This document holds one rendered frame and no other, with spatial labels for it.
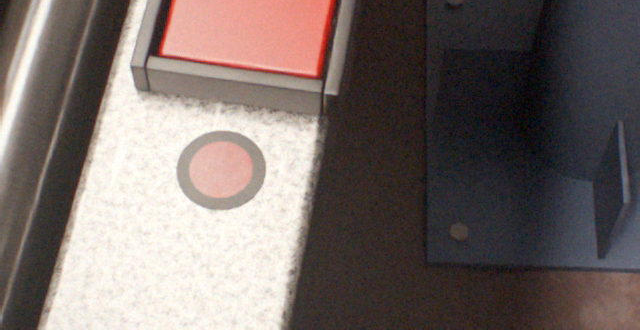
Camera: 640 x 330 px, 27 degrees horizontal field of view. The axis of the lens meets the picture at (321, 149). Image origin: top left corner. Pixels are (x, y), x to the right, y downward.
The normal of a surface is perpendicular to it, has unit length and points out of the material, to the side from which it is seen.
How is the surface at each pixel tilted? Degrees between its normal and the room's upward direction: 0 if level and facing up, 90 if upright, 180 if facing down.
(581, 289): 0
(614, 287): 0
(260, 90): 90
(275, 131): 0
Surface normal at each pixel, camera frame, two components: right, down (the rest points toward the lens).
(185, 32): 0.00, -0.47
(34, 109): 0.38, -0.39
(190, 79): -0.16, 0.87
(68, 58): 0.64, -0.27
